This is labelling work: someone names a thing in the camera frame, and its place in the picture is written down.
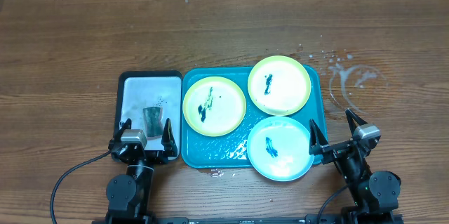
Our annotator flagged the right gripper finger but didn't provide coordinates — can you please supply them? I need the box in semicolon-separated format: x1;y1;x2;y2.
345;108;368;136
309;119;329;154

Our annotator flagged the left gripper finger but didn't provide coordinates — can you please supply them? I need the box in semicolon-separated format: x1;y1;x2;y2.
112;119;132;143
161;119;175;151

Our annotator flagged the green and pink sponge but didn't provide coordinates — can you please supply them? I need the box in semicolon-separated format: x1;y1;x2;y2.
142;107;163;140

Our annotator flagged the yellow plate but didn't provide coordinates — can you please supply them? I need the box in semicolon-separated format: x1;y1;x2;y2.
248;55;311;116
182;77;246;137

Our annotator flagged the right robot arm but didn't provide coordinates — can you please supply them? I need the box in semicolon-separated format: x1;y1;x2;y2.
304;109;403;224

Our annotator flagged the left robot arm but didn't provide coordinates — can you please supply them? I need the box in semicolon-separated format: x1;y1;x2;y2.
105;119;178;223

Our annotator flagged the black tray with soapy water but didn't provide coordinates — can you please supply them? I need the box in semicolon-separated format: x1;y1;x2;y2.
114;71;182;161

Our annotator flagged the teal plastic serving tray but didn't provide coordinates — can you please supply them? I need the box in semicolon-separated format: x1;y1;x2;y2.
181;65;327;169

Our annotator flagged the light blue plate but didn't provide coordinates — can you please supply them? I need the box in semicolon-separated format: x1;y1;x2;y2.
247;117;314;182

